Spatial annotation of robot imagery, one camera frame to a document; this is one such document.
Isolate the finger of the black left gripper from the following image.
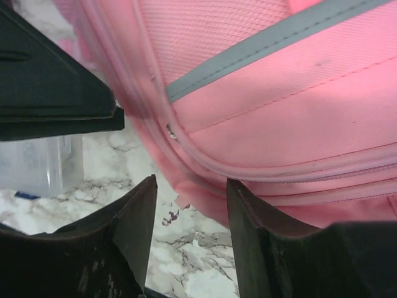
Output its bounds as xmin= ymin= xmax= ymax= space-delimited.
xmin=1 ymin=2 xmax=125 ymax=142

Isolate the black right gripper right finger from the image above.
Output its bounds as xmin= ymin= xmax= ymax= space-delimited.
xmin=226 ymin=179 xmax=396 ymax=297

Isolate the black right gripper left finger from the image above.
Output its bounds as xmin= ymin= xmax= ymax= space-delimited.
xmin=1 ymin=176 xmax=158 ymax=297

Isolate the clear plastic screw organizer box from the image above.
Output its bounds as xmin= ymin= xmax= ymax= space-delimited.
xmin=1 ymin=135 xmax=84 ymax=197

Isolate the pink student backpack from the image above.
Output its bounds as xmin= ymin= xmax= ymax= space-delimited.
xmin=55 ymin=1 xmax=396 ymax=227

